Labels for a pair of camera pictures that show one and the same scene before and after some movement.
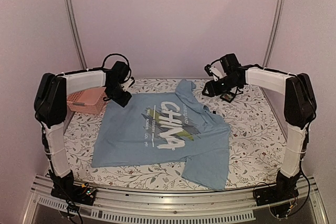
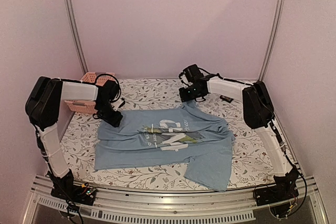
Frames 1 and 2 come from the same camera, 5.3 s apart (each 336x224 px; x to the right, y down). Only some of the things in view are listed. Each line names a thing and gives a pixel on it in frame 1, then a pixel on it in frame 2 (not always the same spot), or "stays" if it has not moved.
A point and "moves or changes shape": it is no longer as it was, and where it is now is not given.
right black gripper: (213, 90) → (185, 97)
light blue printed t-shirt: (158, 127) moves or changes shape
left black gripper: (123, 102) → (115, 121)
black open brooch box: (228, 97) stays
